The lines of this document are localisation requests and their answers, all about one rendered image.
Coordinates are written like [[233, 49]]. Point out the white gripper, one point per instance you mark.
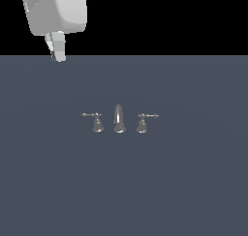
[[56, 9]]

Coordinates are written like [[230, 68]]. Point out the grey metal faucet spout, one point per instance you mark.
[[118, 119]]

